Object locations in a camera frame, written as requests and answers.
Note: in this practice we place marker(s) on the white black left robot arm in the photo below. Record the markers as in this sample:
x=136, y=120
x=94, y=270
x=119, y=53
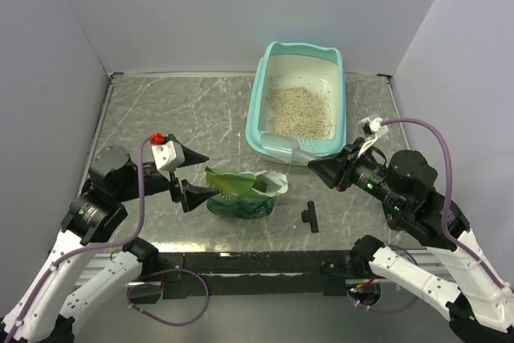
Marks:
x=98, y=249

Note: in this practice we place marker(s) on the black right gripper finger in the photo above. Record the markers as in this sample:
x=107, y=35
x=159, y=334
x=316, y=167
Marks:
x=328, y=169
x=348, y=150

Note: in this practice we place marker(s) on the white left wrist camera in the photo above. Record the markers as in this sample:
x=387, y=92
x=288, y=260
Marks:
x=168, y=156

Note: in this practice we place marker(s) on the teal cat litter box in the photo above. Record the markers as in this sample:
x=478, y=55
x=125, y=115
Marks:
x=287, y=65

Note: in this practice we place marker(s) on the green cat litter bag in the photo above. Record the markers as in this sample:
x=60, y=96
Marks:
x=245, y=195

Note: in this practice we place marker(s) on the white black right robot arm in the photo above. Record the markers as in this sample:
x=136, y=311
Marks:
x=477, y=304

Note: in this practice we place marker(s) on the small black T-shaped part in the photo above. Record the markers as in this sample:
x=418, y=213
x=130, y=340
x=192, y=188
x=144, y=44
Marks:
x=309, y=216

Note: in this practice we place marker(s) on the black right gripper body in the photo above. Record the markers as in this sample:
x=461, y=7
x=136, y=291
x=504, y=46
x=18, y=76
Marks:
x=364, y=172

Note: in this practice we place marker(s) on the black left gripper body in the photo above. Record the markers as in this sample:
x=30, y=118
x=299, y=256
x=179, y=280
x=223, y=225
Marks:
x=175, y=187

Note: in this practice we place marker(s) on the beige cat litter granules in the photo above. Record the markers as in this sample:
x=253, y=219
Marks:
x=299, y=112

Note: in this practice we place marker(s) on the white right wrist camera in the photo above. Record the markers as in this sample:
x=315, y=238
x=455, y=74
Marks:
x=373, y=129

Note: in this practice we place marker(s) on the clear plastic scoop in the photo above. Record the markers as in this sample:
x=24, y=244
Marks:
x=285, y=149

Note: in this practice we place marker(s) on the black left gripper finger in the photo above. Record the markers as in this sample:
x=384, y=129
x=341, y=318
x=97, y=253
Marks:
x=194, y=196
x=190, y=157

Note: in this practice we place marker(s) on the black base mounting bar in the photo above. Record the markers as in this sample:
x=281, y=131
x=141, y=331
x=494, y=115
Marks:
x=245, y=273

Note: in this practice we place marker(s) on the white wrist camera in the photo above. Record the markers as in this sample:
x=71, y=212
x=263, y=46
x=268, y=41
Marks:
x=373, y=129
x=168, y=156

